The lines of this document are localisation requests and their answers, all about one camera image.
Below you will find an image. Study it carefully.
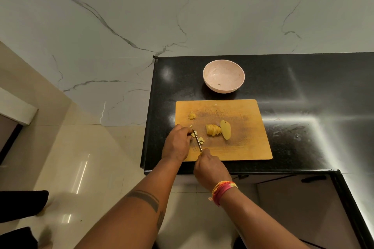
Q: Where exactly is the yellow potato half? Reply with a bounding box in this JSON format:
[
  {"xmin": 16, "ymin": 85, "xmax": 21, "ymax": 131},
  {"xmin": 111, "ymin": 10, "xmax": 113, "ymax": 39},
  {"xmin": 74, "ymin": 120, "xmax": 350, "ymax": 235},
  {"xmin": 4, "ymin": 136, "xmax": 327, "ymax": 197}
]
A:
[{"xmin": 219, "ymin": 120, "xmax": 232, "ymax": 141}]

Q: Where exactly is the wooden cutting board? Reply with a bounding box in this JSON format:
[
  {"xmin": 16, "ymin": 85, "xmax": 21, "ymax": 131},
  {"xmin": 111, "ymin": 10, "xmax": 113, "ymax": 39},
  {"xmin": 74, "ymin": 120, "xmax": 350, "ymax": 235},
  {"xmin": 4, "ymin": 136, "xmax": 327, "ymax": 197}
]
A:
[{"xmin": 175, "ymin": 99, "xmax": 273, "ymax": 162}]

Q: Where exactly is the pink speckled bowl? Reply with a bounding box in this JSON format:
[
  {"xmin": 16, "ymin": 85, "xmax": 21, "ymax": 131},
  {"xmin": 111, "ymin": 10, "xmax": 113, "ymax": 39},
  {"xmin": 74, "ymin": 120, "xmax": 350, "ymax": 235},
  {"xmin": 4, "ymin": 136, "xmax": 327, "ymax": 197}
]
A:
[{"xmin": 202, "ymin": 59, "xmax": 246, "ymax": 94}]

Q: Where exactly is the person's right hand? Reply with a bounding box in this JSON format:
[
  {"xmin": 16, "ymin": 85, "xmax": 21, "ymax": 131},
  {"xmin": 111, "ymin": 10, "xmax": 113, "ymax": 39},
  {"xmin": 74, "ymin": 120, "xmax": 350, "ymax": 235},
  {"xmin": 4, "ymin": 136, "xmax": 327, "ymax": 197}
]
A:
[{"xmin": 194, "ymin": 148, "xmax": 233, "ymax": 193}]

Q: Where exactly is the potato slice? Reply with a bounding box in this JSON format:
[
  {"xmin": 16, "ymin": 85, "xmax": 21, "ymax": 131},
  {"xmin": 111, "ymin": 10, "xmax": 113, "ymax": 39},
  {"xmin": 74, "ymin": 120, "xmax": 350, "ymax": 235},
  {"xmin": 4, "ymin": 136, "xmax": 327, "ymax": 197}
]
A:
[{"xmin": 189, "ymin": 124, "xmax": 205, "ymax": 145}]

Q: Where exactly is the person's foot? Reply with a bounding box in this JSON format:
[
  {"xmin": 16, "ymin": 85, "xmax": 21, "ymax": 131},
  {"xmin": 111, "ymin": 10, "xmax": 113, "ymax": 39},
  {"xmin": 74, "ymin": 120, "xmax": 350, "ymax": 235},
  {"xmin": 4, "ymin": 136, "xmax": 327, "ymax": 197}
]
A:
[{"xmin": 233, "ymin": 235, "xmax": 247, "ymax": 249}]

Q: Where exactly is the person's right forearm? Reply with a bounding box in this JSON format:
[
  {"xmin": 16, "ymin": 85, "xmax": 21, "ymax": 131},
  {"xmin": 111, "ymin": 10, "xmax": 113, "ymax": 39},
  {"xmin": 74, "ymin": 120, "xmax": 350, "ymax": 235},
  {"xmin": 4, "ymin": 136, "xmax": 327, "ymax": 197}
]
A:
[{"xmin": 218, "ymin": 188, "xmax": 310, "ymax": 249}]

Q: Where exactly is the person's left hand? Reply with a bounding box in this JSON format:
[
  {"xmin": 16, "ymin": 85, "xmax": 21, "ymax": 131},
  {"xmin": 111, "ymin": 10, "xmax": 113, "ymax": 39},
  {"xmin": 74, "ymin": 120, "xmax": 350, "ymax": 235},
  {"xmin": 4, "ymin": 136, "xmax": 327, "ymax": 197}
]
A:
[{"xmin": 161, "ymin": 124, "xmax": 194, "ymax": 163}]

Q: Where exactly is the person's left forearm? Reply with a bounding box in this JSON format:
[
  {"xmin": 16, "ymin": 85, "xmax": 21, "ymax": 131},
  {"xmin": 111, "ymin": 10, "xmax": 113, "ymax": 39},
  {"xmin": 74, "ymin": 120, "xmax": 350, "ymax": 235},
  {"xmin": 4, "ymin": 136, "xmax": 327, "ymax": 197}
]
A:
[{"xmin": 74, "ymin": 157, "xmax": 184, "ymax": 249}]

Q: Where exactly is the red orange thread bracelet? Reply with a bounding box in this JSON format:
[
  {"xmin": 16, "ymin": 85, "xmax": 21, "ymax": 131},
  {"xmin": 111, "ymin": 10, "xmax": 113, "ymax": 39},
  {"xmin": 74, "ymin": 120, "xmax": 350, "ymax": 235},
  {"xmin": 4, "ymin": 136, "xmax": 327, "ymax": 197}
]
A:
[{"xmin": 208, "ymin": 180, "xmax": 239, "ymax": 207}]

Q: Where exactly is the yellow handled kitchen knife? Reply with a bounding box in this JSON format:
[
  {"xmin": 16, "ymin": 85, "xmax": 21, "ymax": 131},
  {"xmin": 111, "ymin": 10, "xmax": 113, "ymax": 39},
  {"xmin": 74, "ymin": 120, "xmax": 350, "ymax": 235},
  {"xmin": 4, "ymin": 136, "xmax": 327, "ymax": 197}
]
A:
[{"xmin": 191, "ymin": 129, "xmax": 203, "ymax": 154}]

